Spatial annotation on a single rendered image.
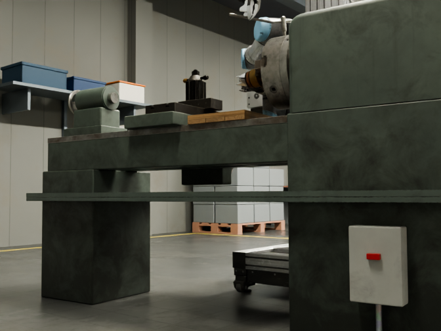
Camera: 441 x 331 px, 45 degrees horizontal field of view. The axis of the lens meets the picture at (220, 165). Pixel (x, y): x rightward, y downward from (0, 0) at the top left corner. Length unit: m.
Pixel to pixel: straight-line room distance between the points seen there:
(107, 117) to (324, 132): 1.37
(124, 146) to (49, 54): 4.06
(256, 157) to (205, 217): 5.45
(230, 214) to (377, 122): 5.49
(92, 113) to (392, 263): 1.81
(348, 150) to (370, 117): 0.14
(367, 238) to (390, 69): 0.59
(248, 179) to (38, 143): 2.86
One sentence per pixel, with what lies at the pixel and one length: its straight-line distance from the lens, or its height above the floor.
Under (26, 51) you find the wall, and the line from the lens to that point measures 6.49.
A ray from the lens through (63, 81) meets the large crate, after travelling 5.97.
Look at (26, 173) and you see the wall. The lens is 6.30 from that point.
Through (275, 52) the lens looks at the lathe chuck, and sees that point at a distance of 2.26.
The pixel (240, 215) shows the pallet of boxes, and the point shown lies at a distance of 7.31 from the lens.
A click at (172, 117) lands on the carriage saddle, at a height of 0.90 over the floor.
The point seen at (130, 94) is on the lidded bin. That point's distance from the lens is 6.58.
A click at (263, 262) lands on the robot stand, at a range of 2.91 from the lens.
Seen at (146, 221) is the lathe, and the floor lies 0.40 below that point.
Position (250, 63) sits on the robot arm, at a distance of 3.05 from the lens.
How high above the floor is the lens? 0.55
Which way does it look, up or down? 3 degrees up
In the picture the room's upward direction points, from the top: straight up
